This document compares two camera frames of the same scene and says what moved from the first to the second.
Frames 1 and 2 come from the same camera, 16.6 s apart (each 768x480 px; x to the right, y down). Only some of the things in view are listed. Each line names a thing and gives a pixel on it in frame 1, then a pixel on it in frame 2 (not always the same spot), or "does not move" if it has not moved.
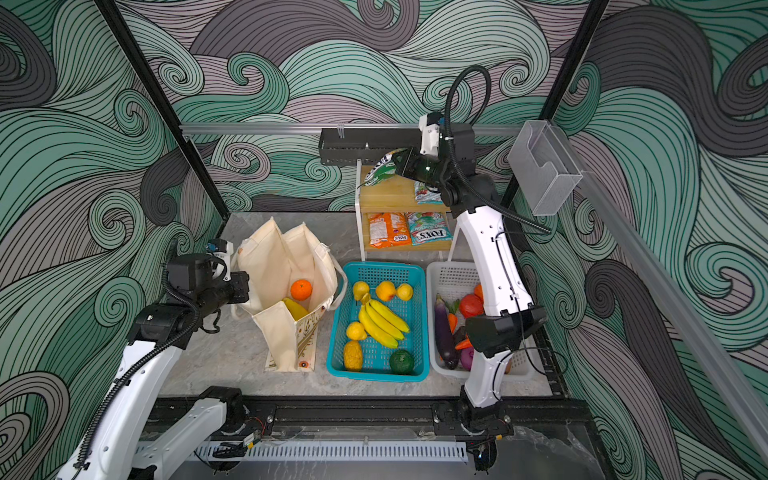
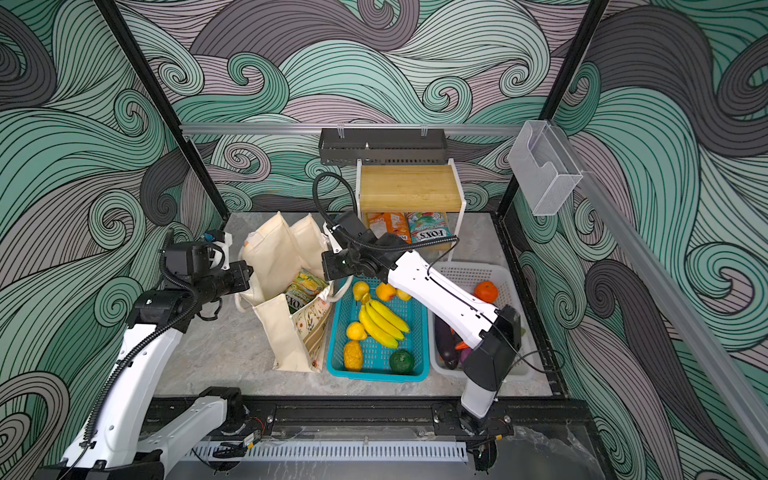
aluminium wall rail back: [262, 128] does not move
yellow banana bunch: [380, 324] does not move
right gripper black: [413, 168] to [332, 261]
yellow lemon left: [360, 289] does not move
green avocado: [401, 362] does not move
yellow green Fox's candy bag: [382, 170] to [304, 288]
